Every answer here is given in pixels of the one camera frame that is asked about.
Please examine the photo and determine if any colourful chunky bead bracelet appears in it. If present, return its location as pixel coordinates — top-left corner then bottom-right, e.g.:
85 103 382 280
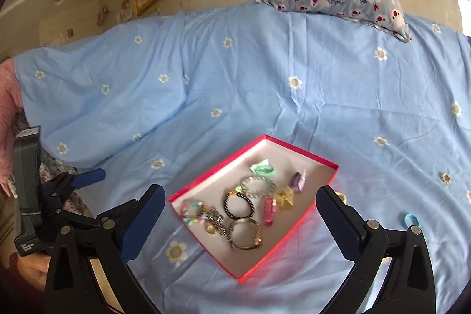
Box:
181 199 228 237

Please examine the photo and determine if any black bead bracelet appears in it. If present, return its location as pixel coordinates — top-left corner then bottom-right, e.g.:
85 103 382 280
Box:
222 190 256 221

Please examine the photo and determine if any yellow hair claw clip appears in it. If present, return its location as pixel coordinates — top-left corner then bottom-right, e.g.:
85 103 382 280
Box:
275 187 295 210

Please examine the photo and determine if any gold bangle ring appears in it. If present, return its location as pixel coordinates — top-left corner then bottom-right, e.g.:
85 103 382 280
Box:
226 217 264 251

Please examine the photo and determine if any pink hair clip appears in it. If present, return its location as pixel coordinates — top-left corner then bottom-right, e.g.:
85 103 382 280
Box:
263 196 276 226

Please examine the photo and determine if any crystal bead bracelet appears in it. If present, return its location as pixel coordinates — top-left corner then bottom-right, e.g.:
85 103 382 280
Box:
238 174 277 200

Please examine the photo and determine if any green hair tie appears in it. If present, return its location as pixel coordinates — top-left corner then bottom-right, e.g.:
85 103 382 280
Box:
250 158 277 180

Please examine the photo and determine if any person's left hand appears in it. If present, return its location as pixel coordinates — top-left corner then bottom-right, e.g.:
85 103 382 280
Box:
17 252 50 291

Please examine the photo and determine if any pink blanket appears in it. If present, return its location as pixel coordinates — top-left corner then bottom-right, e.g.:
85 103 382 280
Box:
0 59 23 197

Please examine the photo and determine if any red shallow cardboard box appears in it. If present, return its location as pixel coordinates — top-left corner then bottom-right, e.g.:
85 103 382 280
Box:
169 135 339 283

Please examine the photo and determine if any blue hair tie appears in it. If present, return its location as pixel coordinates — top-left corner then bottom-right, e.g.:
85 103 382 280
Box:
401 212 422 229

